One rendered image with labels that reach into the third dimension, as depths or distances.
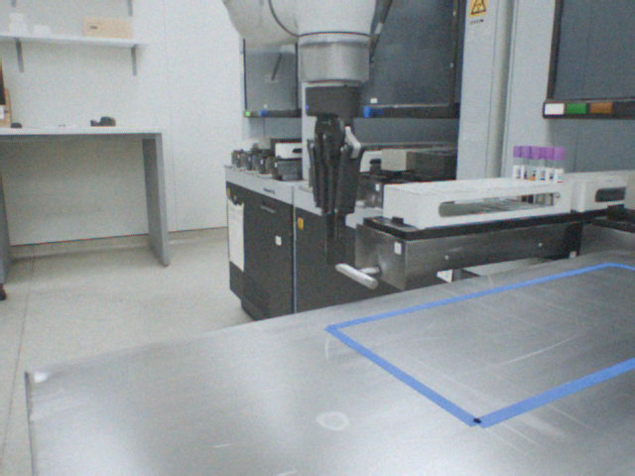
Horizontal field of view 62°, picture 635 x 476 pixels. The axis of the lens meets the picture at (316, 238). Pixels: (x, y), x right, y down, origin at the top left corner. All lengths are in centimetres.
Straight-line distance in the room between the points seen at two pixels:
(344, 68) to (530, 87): 51
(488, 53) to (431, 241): 56
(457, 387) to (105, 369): 21
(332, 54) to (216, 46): 366
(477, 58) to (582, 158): 30
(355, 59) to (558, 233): 43
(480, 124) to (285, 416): 98
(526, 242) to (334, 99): 37
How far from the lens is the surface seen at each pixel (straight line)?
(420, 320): 40
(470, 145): 122
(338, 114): 67
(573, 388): 34
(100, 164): 415
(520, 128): 112
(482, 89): 120
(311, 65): 68
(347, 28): 68
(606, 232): 89
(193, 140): 424
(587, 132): 115
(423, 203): 74
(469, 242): 78
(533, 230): 86
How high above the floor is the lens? 97
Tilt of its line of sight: 13 degrees down
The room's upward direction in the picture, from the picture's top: straight up
